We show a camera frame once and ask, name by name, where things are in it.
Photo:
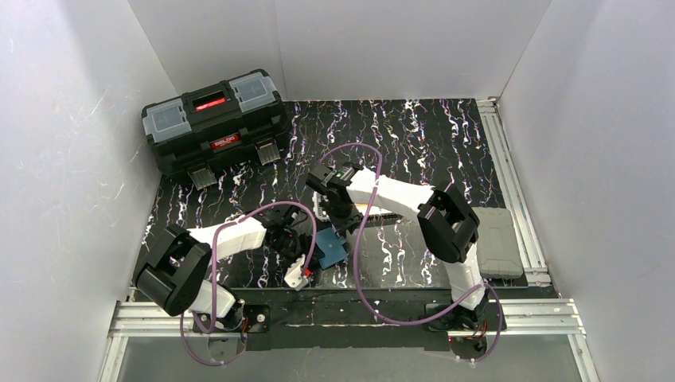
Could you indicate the black red toolbox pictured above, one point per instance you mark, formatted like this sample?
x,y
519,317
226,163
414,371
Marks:
x,y
196,136

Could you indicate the grey flat case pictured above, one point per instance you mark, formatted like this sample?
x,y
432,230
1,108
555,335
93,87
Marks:
x,y
498,250

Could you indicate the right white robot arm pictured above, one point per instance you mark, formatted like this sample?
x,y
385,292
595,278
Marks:
x,y
447,223

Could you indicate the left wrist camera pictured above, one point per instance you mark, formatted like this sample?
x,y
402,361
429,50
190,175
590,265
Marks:
x,y
296,276

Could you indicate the aluminium frame rail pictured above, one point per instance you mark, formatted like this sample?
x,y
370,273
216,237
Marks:
x,y
543,340

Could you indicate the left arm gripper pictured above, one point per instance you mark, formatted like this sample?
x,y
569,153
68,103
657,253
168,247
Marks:
x,y
308,255

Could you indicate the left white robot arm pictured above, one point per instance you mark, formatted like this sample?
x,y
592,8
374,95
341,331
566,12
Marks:
x,y
179,272

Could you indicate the white plastic basket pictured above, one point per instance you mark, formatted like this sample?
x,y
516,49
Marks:
x,y
375,214

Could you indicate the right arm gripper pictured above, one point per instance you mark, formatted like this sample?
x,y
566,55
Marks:
x,y
341,224

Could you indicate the blue leather card holder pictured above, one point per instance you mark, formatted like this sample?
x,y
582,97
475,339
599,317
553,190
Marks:
x,y
332,248

